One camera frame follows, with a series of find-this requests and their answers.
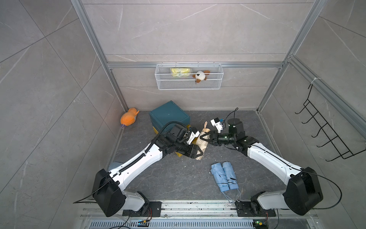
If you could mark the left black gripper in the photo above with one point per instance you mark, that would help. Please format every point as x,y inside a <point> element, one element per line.
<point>191,150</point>

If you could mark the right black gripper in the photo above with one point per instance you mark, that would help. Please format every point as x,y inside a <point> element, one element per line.
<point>212,134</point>

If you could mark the beige umbrella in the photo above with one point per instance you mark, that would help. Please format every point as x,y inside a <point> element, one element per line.
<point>201,143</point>

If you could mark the blue umbrella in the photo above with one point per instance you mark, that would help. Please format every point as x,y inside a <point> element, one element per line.
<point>230,175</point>
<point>220,177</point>

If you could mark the teal drawer cabinet yellow base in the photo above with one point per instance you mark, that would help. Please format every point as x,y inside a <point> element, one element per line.
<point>168,116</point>

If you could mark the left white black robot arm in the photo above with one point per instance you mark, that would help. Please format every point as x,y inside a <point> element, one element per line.
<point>109,188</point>

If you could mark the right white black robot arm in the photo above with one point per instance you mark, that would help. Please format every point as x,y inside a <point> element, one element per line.
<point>303,190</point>

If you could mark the brown white plush dog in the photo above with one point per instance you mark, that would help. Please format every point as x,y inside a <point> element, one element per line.
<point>201,76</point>

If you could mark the yellow packet in basket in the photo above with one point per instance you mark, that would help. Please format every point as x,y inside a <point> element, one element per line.
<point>180,72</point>

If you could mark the orange plush toy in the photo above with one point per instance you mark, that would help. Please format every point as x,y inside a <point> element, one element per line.
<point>129,117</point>

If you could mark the blue grey sponge pad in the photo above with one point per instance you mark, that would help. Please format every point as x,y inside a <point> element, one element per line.
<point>114,165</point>

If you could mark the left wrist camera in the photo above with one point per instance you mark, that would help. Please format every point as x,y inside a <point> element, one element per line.
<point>192,136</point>

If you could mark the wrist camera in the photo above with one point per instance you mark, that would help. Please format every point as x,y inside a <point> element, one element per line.
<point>192,136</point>
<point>218,124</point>

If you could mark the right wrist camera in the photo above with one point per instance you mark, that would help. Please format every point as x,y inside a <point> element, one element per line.
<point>218,124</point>

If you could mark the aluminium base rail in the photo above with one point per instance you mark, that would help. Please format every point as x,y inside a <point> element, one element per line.
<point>195,214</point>

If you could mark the white wire wall basket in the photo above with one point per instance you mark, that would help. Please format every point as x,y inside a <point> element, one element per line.
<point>165,81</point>

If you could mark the aluminium frame profile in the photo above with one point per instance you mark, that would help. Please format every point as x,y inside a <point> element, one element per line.
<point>343,107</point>

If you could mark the black wall hook rack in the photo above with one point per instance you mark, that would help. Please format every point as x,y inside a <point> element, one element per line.
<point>325,128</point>

